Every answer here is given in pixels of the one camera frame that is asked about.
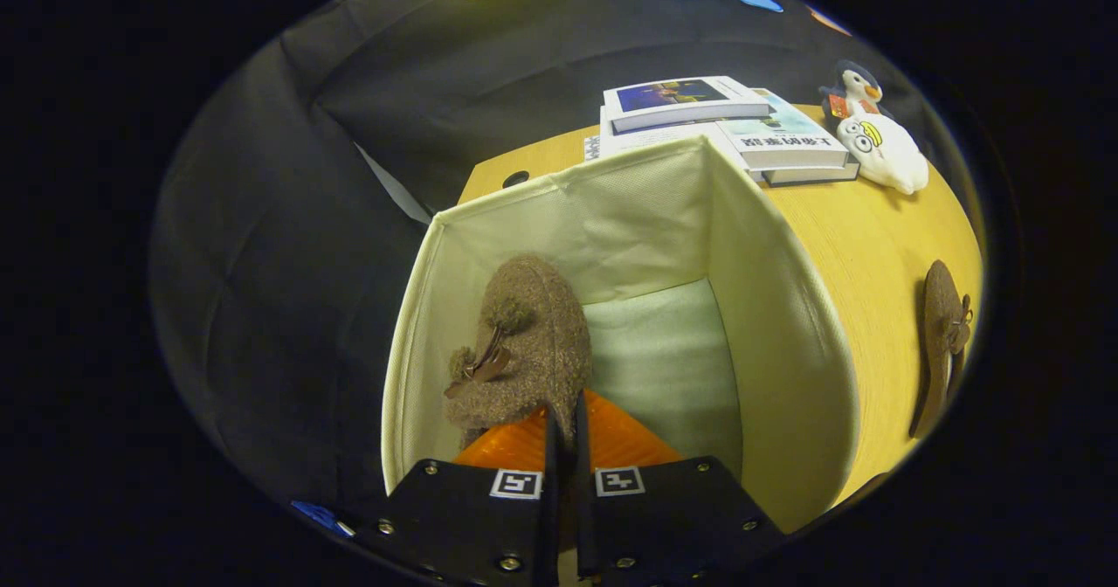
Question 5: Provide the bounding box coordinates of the white plush toy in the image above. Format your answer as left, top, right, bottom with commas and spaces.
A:
836, 113, 930, 196

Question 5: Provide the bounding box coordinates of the book with night photo cover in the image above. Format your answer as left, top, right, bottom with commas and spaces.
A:
602, 75, 774, 135

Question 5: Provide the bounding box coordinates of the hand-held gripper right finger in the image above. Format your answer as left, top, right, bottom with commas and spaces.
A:
572, 388, 787, 584

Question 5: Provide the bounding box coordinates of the black backdrop cloth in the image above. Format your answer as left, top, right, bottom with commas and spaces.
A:
150, 0, 979, 527

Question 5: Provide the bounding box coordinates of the green fabric storage box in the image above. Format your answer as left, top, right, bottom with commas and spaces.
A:
381, 135, 861, 535

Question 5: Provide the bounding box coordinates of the blue plastic object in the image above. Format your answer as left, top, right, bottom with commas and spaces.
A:
290, 500, 355, 538

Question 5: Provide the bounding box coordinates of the penguin plush toy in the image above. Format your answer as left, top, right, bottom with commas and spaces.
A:
818, 59, 894, 125

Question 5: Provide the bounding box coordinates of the thick white book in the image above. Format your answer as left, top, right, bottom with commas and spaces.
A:
583, 107, 726, 162

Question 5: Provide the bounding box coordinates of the brown fuzzy shoe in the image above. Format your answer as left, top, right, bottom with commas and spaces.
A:
442, 254, 593, 451
908, 259, 974, 440

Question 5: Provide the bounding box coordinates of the black book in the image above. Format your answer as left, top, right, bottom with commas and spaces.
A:
762, 161, 862, 189

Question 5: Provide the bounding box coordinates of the book with pale blue cover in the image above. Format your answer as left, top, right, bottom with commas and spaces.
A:
716, 87, 850, 171

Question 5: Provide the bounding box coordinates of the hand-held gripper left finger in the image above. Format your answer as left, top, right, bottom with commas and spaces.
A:
376, 405, 560, 587

